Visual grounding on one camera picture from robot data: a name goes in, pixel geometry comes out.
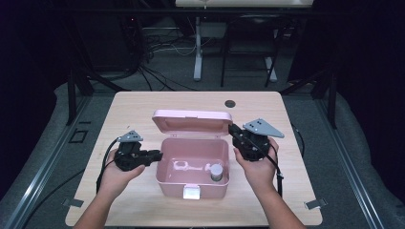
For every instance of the white desk leg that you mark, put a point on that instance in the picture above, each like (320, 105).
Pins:
(271, 70)
(198, 57)

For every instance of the white desk top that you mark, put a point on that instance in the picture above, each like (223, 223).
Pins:
(242, 3)

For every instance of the black table grommet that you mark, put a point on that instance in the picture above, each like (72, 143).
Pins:
(230, 103)

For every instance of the metal floor rail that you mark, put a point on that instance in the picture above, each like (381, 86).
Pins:
(350, 165)
(41, 168)

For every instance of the black frame post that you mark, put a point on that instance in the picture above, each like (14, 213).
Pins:
(71, 98)
(332, 101)

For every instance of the person's left hand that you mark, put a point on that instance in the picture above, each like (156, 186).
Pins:
(116, 181)

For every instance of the pink storage box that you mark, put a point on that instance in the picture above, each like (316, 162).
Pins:
(194, 152)

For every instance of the person's right hand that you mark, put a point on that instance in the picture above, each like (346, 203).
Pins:
(261, 173)

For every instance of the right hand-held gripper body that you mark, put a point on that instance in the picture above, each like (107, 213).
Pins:
(254, 146)

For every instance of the black chair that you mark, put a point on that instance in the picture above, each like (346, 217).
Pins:
(254, 22)

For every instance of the small white bottle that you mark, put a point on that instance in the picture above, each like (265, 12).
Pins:
(216, 171)

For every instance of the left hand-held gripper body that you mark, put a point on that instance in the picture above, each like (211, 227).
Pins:
(130, 159)

